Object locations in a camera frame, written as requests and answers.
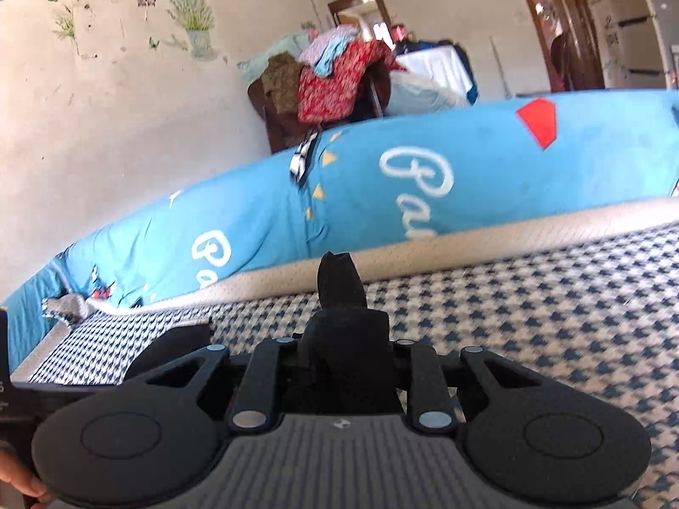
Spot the lavender pot wall sticker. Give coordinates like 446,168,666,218
167,0,216,59

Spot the green plant wall sticker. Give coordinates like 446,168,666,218
50,0,80,56

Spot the wooden framed doorway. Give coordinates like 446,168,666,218
328,0,390,33

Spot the red floral cloth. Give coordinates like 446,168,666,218
297,39,409,123

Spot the light blue cloth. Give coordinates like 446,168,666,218
237,33,314,83

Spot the blue printed quilt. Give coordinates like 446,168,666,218
0,90,679,366

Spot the white tablecloth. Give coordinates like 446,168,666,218
387,45,478,115

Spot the wooden door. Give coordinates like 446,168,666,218
509,0,606,99

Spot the person's left hand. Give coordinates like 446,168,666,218
0,442,51,503

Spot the houndstooth bed mat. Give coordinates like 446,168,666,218
11,220,679,509

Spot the brown patterned cloth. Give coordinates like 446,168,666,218
260,54,306,115

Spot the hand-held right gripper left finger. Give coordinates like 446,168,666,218
126,338,299,433

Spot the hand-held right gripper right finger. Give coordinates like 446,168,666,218
393,339,553,432

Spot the grey refrigerator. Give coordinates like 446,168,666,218
605,0,679,91

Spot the black t-shirt with red print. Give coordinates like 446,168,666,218
124,251,404,414

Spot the pile of pastel clothes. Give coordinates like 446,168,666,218
300,24,367,78

